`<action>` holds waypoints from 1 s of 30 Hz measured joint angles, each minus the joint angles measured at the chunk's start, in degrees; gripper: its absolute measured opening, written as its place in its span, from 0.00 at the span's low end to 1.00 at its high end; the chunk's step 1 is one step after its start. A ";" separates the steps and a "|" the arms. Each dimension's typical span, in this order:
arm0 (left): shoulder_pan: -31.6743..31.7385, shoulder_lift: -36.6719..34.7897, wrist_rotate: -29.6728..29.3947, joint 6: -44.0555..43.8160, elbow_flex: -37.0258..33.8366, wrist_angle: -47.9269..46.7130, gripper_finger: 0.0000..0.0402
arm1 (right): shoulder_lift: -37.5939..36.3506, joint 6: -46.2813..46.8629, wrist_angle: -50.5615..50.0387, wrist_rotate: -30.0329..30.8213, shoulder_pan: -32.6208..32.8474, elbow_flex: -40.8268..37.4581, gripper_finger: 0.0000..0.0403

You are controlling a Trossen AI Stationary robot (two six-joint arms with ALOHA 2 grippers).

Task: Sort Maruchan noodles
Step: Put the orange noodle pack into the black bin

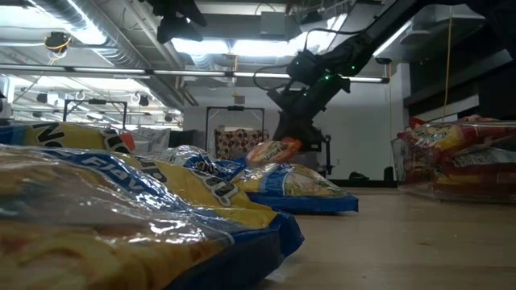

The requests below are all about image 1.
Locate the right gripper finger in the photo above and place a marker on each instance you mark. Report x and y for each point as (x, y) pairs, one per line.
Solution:
(288, 129)
(310, 129)

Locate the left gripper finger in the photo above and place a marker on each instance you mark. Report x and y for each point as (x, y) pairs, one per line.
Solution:
(179, 30)
(195, 14)

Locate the blue Maruchan noodle pack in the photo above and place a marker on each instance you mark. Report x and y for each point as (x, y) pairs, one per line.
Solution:
(121, 225)
(298, 189)
(189, 157)
(60, 137)

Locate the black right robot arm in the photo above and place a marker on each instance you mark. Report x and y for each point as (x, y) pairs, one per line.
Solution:
(383, 32)

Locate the black pole stand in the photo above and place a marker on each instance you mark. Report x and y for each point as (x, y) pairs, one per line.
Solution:
(328, 157)

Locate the red-white patterned cloth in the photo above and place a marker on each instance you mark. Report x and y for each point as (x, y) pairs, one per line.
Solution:
(238, 143)

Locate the silver overhead beam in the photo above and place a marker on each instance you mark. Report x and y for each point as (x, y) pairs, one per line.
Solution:
(121, 71)

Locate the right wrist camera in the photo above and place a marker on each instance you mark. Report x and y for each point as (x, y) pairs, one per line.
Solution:
(304, 66)

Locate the black metal frame stand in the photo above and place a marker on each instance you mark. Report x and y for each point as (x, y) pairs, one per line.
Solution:
(96, 101)
(235, 108)

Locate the black security camera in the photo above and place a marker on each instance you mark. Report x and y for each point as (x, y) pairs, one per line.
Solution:
(383, 60)

